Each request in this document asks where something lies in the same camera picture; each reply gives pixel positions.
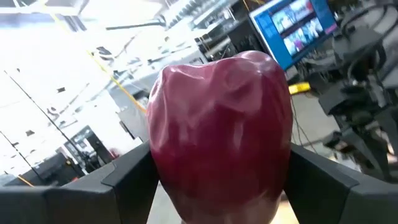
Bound blue screen computer monitor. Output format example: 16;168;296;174
248;0;339;72

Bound dark red apple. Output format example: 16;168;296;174
146;50;294;224

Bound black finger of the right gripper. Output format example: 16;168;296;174
374;107;398;156
340;126;393;183

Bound small yellow object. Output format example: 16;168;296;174
288;81;312;96

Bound yellow hanging cable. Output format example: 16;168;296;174
37;0;147;114

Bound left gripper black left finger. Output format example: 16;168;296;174
0;141;160;224

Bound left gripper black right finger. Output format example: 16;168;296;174
284;142;398;224

